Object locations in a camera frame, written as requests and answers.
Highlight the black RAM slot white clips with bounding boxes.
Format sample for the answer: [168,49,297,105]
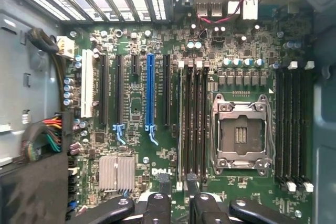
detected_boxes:
[283,60,299,193]
[194,60,203,183]
[176,60,185,191]
[300,60,315,193]

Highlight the silver finned chipset heatsink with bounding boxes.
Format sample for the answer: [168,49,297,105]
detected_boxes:
[98,155,136,193]

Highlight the light blue slot latch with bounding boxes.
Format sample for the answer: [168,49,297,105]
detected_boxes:
[144,125,160,146]
[112,123,126,145]

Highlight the silver CPU socket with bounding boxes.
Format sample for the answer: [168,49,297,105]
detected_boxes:
[209,93,276,177]

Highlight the blue expansion slot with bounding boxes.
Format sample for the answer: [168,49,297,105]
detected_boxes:
[145,53,156,128]

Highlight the long black expansion slot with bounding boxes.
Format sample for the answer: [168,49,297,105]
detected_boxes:
[162,54,172,127]
[114,54,125,125]
[98,52,110,126]

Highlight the black plastic shroud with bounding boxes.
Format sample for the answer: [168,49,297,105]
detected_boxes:
[0,111,75,224]

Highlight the white PCI expansion slot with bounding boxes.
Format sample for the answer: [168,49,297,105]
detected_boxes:
[80,48,95,119]

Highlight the short black expansion slot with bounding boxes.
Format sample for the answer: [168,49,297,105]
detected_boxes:
[131,54,140,77]

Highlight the green Dell motherboard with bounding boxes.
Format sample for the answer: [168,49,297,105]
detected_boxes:
[61,0,317,224]

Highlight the white motherboard power connector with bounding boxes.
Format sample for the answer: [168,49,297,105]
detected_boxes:
[56,35,76,60]

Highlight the grey metal PC case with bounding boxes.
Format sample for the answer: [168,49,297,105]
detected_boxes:
[0,0,336,224]

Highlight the small white connector block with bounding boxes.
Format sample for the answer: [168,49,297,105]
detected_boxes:
[227,0,242,15]

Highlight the tall white connector block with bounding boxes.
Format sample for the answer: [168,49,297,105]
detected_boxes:
[242,0,259,20]

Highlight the coloured wire bundle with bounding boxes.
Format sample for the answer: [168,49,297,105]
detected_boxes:
[22,113,64,161]

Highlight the black sleeved power cable bundle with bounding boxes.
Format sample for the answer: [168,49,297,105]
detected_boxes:
[25,28,67,116]

